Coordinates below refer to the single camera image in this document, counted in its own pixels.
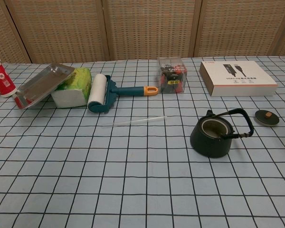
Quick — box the red and white paper cup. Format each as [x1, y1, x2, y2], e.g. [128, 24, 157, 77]
[0, 56, 17, 98]

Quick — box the dark green teapot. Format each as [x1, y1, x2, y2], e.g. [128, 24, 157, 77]
[190, 108, 254, 158]

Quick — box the yellow green sponge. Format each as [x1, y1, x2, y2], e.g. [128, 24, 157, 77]
[51, 67, 93, 109]

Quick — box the stainless steel tray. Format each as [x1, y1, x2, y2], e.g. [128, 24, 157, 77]
[13, 63, 76, 109]

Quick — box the white USB cable box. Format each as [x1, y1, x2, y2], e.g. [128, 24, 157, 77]
[199, 60, 278, 97]

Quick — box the teal lint roller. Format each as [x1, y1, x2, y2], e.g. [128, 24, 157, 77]
[87, 74, 159, 114]

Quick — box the dark green teapot lid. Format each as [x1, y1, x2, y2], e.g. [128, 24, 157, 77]
[255, 110, 279, 126]

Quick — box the clear box of coffee capsules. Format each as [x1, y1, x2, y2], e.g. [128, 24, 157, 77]
[156, 56, 188, 94]

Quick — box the blue checked tablecloth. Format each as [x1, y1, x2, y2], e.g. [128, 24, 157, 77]
[0, 56, 285, 228]

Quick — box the woven folding screen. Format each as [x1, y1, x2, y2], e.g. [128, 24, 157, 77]
[0, 0, 285, 65]

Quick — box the clear glass rod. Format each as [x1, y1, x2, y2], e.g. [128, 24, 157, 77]
[104, 114, 168, 127]

